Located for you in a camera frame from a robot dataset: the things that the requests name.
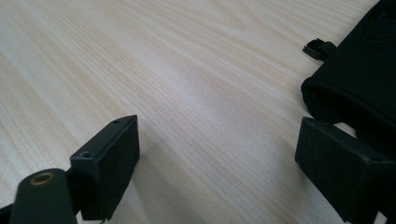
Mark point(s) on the black glove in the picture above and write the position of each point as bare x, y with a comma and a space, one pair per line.
358, 77

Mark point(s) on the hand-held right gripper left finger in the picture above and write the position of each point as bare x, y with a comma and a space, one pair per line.
109, 161

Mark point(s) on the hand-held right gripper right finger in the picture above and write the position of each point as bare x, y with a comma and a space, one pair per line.
342, 174

